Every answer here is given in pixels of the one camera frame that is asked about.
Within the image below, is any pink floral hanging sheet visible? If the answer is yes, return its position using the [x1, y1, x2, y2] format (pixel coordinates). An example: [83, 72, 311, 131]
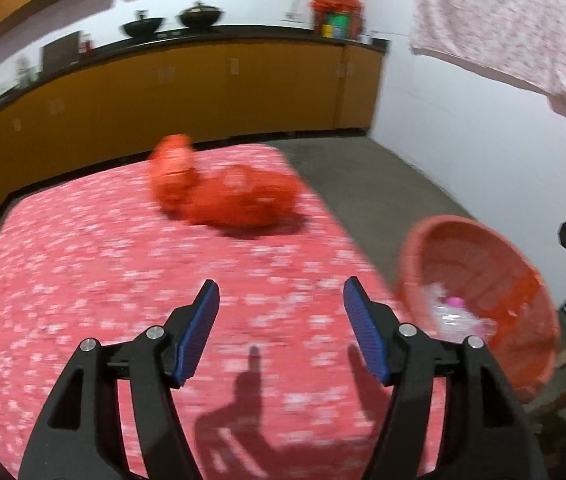
[408, 0, 566, 148]

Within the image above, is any small knotted red plastic bag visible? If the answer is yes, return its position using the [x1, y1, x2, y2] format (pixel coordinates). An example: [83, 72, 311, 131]
[148, 134, 196, 218]

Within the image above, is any black wok with lid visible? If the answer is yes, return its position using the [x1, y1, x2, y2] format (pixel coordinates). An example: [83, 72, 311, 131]
[179, 2, 226, 28]

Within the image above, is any red plastic basket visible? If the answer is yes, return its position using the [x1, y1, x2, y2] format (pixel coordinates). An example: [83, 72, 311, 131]
[395, 215, 561, 403]

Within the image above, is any red floral tablecloth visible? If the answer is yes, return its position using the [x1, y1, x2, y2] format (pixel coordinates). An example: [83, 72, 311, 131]
[0, 144, 448, 480]

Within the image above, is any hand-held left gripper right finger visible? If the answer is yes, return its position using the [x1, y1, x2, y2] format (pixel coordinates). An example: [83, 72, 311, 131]
[343, 276, 548, 480]

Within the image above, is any black open wok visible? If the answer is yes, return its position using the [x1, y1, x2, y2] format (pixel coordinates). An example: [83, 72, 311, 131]
[120, 10, 165, 38]

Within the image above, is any black cutting board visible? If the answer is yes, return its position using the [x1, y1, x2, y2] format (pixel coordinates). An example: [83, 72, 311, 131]
[42, 31, 82, 72]

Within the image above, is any wooden chair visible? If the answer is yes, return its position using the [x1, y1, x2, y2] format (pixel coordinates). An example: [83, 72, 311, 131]
[525, 365, 566, 441]

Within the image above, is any large red plastic bag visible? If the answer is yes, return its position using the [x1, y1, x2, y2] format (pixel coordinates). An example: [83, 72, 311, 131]
[185, 162, 300, 228]

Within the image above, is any orange lower kitchen cabinet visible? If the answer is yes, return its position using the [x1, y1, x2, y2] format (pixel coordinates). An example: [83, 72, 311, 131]
[0, 27, 391, 251]

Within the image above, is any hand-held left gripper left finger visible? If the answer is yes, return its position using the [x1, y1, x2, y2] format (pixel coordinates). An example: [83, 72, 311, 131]
[17, 279, 221, 480]

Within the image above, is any clear plastic bag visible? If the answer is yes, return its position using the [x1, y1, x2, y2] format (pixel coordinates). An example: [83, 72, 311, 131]
[425, 282, 451, 316]

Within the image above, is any clear bottle with pink cap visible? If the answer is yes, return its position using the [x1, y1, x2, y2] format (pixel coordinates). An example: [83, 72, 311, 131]
[435, 295, 498, 343]

